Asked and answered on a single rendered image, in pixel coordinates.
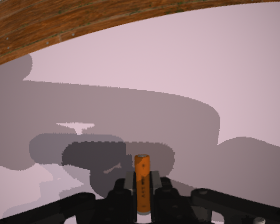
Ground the orange aaa battery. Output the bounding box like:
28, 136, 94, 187
134, 154, 151, 215

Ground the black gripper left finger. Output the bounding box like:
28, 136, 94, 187
0, 172, 137, 224

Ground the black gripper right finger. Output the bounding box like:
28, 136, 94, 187
149, 171, 280, 224

